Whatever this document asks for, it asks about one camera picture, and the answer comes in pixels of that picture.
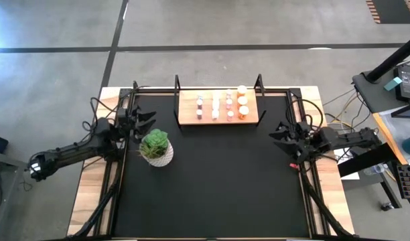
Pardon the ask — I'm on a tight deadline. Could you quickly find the teal block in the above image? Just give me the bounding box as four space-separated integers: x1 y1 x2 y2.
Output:
384 76 403 92

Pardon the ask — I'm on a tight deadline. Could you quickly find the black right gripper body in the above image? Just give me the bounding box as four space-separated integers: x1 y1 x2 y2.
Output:
293 122 322 158

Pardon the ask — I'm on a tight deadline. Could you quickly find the white triangle patterned plant pot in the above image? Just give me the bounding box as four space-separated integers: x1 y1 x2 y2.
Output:
139 140 175 167

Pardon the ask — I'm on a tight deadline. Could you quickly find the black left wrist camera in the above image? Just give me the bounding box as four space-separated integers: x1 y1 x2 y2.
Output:
116 107 129 125

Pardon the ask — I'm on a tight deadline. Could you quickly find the striped floor mat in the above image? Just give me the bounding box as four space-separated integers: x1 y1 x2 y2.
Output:
365 0 410 25

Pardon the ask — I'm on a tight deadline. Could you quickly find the dark grey side desk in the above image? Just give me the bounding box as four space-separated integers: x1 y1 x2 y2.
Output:
352 65 410 114

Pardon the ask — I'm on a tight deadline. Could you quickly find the black frame wooden shelf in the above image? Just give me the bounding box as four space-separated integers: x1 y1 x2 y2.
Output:
173 74 267 130

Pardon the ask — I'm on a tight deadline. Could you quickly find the black keyboard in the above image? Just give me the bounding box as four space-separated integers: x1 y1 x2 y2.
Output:
394 163 410 200

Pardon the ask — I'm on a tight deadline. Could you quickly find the black flat panel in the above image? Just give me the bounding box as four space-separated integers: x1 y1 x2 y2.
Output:
337 142 397 178

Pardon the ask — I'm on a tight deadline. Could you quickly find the black power adapter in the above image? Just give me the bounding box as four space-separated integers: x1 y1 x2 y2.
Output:
394 63 410 103

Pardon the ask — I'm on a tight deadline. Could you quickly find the black pole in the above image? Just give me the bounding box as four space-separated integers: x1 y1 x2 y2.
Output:
365 33 410 83

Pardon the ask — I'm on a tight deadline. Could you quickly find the black metal rig frame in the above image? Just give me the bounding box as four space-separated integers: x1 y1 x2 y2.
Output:
66 80 355 241

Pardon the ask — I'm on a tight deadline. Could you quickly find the black table mat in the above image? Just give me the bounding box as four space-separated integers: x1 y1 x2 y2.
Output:
113 94 310 238

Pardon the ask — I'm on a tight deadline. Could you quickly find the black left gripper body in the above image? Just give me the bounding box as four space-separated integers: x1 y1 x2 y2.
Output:
117 106 142 141

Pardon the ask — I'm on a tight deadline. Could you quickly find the green artificial succulent plant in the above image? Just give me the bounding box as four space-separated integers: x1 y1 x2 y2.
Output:
139 129 169 160

